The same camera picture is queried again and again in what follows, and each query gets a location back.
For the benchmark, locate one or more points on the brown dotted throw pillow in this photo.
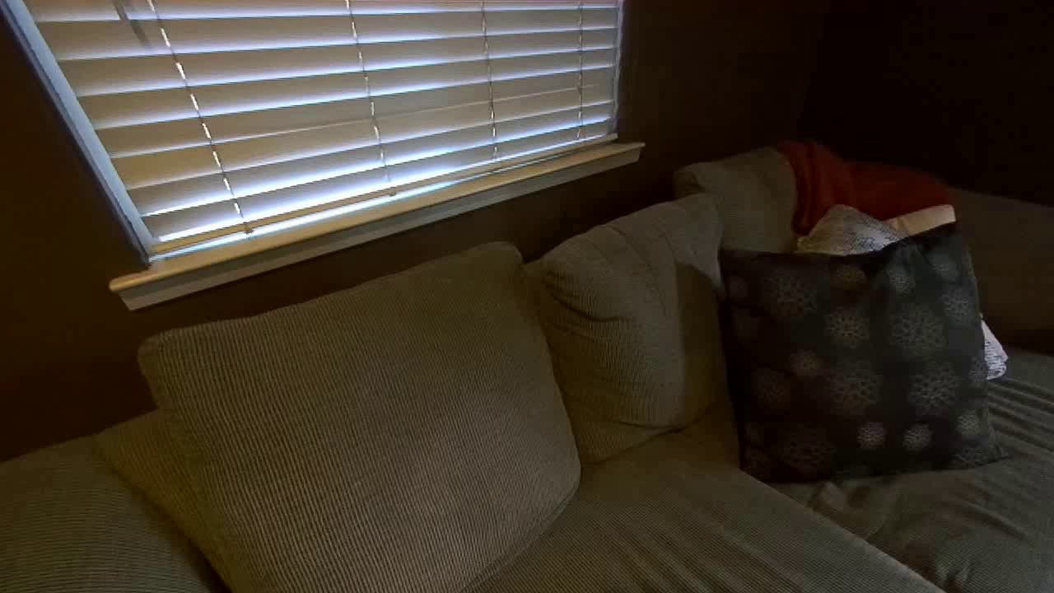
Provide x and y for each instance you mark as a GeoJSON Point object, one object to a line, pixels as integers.
{"type": "Point", "coordinates": [855, 365]}

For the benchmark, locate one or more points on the beige sectional sofa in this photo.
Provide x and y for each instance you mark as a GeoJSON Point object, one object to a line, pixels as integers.
{"type": "Point", "coordinates": [673, 516]}

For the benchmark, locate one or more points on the middle beige back cushion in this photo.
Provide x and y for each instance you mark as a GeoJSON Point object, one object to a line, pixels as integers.
{"type": "Point", "coordinates": [630, 313]}

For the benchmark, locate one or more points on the beige wooden window sill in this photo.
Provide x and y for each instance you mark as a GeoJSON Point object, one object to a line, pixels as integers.
{"type": "Point", "coordinates": [206, 270]}

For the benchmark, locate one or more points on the white patterned pillow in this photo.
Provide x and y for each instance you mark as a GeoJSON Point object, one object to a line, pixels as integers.
{"type": "Point", "coordinates": [851, 232]}

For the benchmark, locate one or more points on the corner beige back cushion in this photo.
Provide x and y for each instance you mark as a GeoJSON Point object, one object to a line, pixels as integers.
{"type": "Point", "coordinates": [753, 193]}

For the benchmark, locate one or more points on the red blanket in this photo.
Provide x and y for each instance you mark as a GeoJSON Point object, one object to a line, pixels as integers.
{"type": "Point", "coordinates": [828, 183]}

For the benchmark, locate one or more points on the white window blinds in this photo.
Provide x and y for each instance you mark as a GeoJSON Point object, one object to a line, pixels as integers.
{"type": "Point", "coordinates": [225, 119]}

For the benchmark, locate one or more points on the large beige back cushion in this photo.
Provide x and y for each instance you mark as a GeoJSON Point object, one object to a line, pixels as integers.
{"type": "Point", "coordinates": [400, 437]}

